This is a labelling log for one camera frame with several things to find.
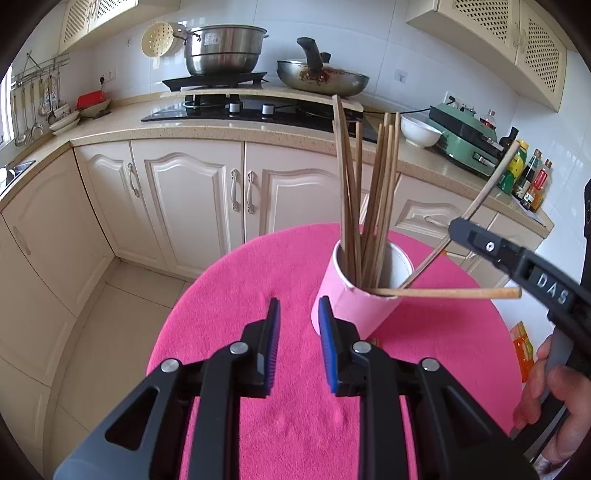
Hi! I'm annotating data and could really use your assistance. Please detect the dark oil bottle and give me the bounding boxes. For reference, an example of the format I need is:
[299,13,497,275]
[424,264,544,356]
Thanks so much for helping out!
[499,127,519,160]

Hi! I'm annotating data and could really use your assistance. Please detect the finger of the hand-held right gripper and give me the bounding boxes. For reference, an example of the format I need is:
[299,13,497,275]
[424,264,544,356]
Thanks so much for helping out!
[448,216,533,281]

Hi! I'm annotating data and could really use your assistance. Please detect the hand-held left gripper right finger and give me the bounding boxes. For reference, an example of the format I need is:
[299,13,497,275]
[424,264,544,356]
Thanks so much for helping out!
[317,295,540,480]

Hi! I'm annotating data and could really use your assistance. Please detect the white ceramic bowl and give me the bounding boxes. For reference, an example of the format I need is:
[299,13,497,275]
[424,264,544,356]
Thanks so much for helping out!
[400,114,444,148]

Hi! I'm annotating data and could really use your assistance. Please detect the green electric cooker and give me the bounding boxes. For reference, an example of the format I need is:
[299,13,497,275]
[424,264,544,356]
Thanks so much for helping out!
[428,102,504,180]

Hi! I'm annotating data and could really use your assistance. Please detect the person's right hand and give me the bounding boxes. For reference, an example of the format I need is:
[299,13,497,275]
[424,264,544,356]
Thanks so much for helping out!
[512,332,591,463]

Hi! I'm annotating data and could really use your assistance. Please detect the orange packet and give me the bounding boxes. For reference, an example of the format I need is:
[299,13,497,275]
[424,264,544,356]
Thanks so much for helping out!
[509,322,536,384]

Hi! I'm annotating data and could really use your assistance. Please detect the stack of white bowls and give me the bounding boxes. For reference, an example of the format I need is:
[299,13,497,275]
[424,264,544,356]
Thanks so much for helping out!
[48,108,81,136]

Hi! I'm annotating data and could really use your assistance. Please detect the black glass gas stove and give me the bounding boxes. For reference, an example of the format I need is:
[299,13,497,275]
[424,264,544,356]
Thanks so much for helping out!
[141,95,379,144]

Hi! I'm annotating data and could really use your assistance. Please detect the pink round table cloth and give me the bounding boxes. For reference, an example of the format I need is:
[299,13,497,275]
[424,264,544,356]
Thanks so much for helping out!
[147,223,525,480]

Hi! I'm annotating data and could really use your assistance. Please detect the dark sauce bottle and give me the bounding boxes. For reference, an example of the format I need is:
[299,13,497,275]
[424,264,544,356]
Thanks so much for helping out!
[515,148,542,200]

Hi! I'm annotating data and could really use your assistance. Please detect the pink paper cup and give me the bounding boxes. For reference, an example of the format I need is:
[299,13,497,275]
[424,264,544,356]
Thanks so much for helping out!
[311,237,415,340]

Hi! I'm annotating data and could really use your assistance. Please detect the green bottle with yellow cap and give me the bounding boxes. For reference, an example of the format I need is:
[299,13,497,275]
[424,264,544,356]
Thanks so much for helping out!
[498,141,529,195]

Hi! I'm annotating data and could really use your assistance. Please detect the black induction cooker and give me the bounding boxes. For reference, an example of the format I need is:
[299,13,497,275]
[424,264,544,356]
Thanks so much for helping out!
[163,71,269,92]

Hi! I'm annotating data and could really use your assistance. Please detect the steel sink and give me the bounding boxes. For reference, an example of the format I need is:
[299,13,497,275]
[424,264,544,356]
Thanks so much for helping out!
[0,159,36,195]

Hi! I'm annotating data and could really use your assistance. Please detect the hanging metal kitchen utensils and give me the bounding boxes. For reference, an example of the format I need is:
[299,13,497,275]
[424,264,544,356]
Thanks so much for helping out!
[11,76,65,146]

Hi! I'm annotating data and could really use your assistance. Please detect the cream plastic colander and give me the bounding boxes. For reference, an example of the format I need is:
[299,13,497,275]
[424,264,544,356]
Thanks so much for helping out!
[141,21,175,58]

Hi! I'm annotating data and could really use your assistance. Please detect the bundle of wooden chopsticks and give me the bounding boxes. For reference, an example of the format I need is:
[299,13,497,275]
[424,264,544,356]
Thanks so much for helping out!
[332,95,402,289]

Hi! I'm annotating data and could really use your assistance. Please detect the black power cable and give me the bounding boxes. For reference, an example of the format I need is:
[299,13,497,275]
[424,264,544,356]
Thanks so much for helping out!
[369,107,432,117]

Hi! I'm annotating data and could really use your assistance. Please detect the red box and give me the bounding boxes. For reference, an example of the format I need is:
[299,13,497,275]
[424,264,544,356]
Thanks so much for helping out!
[75,91,112,112]

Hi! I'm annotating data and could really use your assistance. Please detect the stainless steel stock pot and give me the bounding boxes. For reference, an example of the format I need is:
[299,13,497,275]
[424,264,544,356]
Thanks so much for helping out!
[173,25,269,77]

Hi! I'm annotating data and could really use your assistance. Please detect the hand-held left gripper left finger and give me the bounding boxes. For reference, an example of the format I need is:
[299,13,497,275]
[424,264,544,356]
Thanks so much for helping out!
[54,296,282,480]

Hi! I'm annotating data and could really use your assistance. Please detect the red sauce bottle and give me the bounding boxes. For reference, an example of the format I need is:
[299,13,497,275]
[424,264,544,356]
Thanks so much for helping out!
[526,159,553,210]

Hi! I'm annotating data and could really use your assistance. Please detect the steel wok with black handle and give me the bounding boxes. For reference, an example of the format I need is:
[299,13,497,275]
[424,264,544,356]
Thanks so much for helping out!
[276,37,370,97]

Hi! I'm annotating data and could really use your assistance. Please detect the metal utensil rack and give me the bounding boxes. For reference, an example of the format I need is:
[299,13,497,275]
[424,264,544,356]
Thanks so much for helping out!
[9,53,70,88]

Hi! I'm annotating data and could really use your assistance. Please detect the cream lattice wall cabinet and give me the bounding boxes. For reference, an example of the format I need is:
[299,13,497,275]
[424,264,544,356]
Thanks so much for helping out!
[58,0,139,54]
[406,0,568,112]

